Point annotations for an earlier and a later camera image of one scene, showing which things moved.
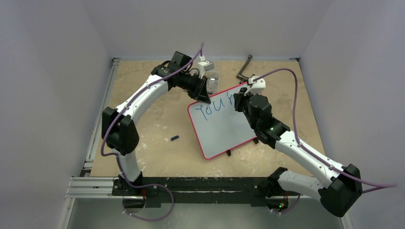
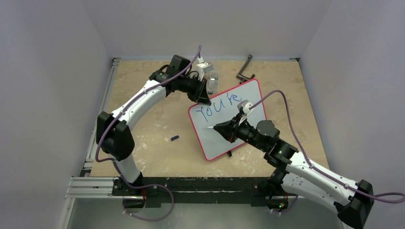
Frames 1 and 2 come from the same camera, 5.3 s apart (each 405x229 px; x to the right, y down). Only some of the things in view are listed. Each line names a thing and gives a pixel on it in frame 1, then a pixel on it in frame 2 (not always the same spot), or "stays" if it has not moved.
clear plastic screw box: (212, 81) stays
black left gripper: (200, 93) stays
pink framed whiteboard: (219, 126) stays
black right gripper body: (239, 100) to (234, 130)
